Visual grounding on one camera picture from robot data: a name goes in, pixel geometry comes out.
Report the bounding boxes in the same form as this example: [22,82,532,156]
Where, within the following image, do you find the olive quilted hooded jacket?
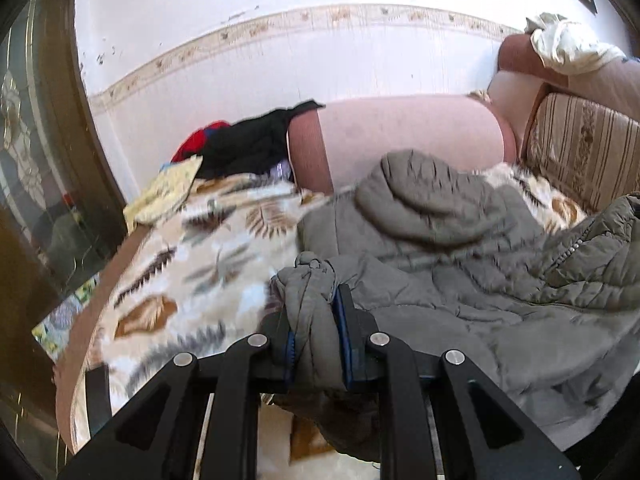
[272,151,639,460]

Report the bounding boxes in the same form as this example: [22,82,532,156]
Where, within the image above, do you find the leaf-patterned bed blanket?
[69,161,591,480]

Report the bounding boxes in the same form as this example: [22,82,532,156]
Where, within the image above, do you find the yellow floral cloth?
[122,155,203,234]

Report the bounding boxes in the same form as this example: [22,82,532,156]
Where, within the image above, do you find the wooden stained-glass door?
[1,0,122,479]

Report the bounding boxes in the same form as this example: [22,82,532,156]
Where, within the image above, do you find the red garment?
[170,120,230,164]

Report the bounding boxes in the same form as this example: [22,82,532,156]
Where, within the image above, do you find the black garment pile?
[196,100,323,180]

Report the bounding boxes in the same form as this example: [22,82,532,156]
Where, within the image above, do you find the striped floral cushion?
[523,93,639,214]

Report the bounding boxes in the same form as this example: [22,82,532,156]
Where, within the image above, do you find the pink cylindrical bolster pillow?
[288,94,518,194]

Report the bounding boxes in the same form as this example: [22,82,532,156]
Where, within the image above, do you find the pink brown headboard cushion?
[487,34,639,162]

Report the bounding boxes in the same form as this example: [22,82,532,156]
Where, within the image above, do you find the cream cloth on headboard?
[525,13,626,76]

